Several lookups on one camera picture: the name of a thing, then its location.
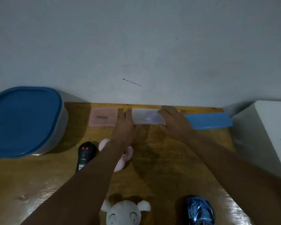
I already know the person's right hand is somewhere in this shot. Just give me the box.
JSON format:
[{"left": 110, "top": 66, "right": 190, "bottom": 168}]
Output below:
[{"left": 157, "top": 106, "right": 195, "bottom": 143}]

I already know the person's left hand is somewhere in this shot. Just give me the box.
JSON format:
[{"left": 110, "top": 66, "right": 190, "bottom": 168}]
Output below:
[{"left": 111, "top": 109, "right": 141, "bottom": 148}]

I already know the pink transparent case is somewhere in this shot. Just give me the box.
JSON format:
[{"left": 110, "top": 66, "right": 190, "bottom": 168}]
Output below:
[{"left": 89, "top": 107, "right": 118, "bottom": 127}]

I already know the clear plastic case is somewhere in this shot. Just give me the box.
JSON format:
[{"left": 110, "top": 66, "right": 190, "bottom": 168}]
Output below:
[{"left": 132, "top": 108, "right": 167, "bottom": 126}]

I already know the pink flower plush toy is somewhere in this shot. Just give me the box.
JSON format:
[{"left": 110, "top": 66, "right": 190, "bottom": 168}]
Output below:
[{"left": 98, "top": 138, "right": 133, "bottom": 173}]

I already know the blue plastic case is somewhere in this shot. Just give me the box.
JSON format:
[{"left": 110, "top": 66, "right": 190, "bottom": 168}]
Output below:
[{"left": 184, "top": 112, "right": 233, "bottom": 130}]

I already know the white dog plush toy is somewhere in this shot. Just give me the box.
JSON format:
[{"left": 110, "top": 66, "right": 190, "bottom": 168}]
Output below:
[{"left": 101, "top": 200, "right": 151, "bottom": 225}]

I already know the blue toy car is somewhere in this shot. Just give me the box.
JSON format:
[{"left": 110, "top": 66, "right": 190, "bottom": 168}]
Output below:
[{"left": 186, "top": 195, "right": 216, "bottom": 225}]

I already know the person's left forearm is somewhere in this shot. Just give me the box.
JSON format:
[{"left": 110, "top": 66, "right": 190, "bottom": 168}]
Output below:
[{"left": 21, "top": 140, "right": 131, "bottom": 225}]

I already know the person's right forearm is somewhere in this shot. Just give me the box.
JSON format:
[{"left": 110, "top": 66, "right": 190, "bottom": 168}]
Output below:
[{"left": 184, "top": 131, "right": 281, "bottom": 225}]

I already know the blue container lid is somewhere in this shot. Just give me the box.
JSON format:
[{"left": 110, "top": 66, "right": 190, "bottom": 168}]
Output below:
[{"left": 0, "top": 86, "right": 62, "bottom": 158}]

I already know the black remote control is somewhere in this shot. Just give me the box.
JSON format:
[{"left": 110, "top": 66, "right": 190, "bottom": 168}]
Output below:
[{"left": 76, "top": 142, "right": 96, "bottom": 173}]

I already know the white cabinet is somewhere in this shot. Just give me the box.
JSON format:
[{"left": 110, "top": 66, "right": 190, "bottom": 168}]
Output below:
[{"left": 232, "top": 100, "right": 281, "bottom": 182}]

